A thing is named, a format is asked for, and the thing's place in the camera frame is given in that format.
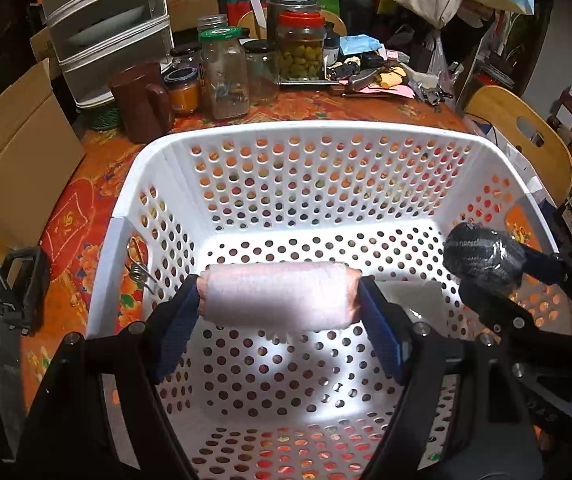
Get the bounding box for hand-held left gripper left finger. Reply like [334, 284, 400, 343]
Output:
[13, 275, 203, 480]

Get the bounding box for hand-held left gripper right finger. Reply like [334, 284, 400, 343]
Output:
[357, 276, 543, 480]

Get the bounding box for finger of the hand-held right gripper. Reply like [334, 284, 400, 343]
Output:
[458, 282, 531, 347]
[516, 242, 572, 287]

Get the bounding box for dark grey cloth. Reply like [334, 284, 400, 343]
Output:
[442, 222, 528, 292]

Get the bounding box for pink towel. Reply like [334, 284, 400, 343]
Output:
[197, 261, 364, 334]

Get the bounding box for white perforated plastic basket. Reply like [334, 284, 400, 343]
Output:
[86, 120, 572, 480]

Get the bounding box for metal spring clip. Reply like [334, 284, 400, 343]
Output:
[126, 237, 160, 295]

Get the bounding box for pink paper sheet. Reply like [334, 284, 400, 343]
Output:
[361, 85, 415, 102]

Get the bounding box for clear plastic bag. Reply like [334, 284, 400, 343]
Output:
[425, 30, 455, 92]

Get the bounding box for brown plastic mug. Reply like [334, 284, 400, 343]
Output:
[107, 62, 176, 145]

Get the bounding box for flattened cardboard box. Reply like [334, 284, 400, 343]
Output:
[0, 58, 87, 250]

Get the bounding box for orange jar with dark lid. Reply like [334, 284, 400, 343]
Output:
[163, 67, 202, 116]

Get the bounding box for glass jar with green lid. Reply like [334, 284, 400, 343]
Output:
[198, 26, 251, 121]

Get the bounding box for empty glass jar black lid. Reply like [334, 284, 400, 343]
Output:
[243, 40, 280, 105]

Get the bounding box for small jar with black lid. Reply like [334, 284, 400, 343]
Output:
[170, 42, 203, 72]

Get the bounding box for blue face mask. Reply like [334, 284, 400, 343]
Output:
[340, 35, 383, 57]

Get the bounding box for small dark bottle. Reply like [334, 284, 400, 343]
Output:
[323, 30, 342, 64]

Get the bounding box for olive jar with red lid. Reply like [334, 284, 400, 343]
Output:
[275, 11, 328, 82]

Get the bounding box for glass jar with silver lid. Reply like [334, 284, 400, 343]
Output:
[197, 14, 230, 34]

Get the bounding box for wooden chair backrest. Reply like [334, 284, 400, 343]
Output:
[236, 10, 348, 40]

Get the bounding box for grey plastic drawer unit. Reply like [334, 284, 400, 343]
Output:
[36, 0, 176, 109]

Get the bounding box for black container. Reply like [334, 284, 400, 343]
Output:
[338, 0, 375, 37]

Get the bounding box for large glass jar dark lid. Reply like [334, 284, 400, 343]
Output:
[266, 0, 321, 41]

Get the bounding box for wooden chair with handle hole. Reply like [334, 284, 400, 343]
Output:
[463, 85, 572, 207]

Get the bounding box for hand saw with black handle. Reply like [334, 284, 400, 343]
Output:
[0, 245, 50, 461]

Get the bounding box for black handled pliers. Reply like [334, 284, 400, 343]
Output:
[340, 67, 383, 97]

